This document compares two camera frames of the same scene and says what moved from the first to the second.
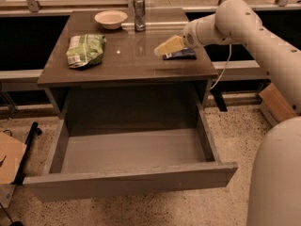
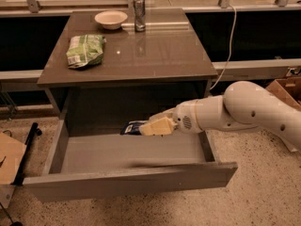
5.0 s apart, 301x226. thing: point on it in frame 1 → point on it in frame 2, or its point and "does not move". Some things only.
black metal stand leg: x=21 y=169 does not move
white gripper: x=192 y=37 → x=184 y=118
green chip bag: x=85 y=50 does not move
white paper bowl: x=111 y=19 does not move
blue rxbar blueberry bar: x=188 y=54 → x=133 y=127
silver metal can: x=139 y=12 does not move
